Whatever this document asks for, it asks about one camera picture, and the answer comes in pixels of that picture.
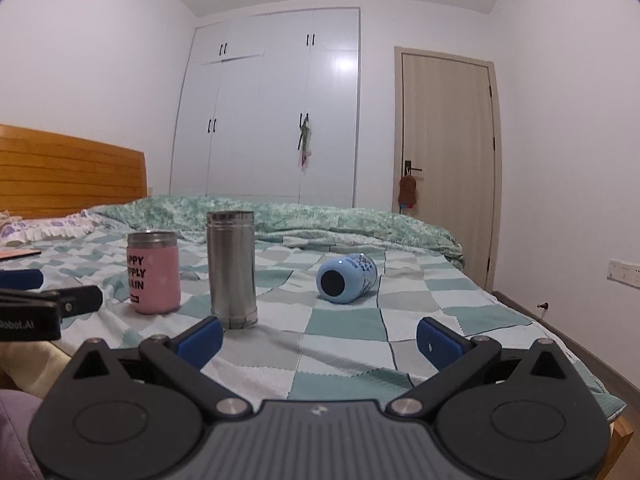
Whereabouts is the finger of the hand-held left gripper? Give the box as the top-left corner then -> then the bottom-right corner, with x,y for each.
0,269 -> 44,292
36,285 -> 104,318

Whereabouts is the cream cloth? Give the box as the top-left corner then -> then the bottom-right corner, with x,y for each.
0,332 -> 77,392

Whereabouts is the purple floral pillow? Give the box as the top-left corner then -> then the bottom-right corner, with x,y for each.
0,210 -> 109,250

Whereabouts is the wooden bed frame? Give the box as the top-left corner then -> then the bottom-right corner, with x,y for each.
596,409 -> 635,480

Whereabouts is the white wall socket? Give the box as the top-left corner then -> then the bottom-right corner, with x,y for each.
606,258 -> 640,290

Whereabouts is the brown bag on door handle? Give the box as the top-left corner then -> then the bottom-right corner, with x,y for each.
398,175 -> 420,214

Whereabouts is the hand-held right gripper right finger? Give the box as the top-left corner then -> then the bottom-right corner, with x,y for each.
389,317 -> 577,417

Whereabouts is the wooden headboard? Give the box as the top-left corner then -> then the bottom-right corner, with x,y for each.
0,124 -> 149,220

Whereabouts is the green patterned quilt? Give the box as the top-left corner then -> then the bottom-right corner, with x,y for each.
89,195 -> 465,269

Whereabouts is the checkered bed sheet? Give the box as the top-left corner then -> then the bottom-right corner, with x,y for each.
0,227 -> 626,423

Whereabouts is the light blue cup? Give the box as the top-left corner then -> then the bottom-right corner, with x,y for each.
316,253 -> 378,304

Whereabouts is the stainless steel cup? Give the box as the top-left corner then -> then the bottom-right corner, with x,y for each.
206,210 -> 259,330

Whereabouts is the beige wooden door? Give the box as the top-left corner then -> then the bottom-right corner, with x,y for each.
393,45 -> 504,294

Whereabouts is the pink cup with black print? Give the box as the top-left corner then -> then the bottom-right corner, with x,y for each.
126,231 -> 182,315

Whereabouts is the white wardrobe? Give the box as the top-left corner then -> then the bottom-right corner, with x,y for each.
169,7 -> 362,209

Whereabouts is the hanging ornament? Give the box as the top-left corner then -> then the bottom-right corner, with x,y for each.
295,114 -> 314,173

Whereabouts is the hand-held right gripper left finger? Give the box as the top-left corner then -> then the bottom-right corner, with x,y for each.
74,316 -> 252,417

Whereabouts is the purple cloth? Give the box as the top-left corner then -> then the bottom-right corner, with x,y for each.
0,388 -> 47,480

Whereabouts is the flat dark book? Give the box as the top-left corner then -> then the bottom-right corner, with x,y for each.
0,247 -> 43,263

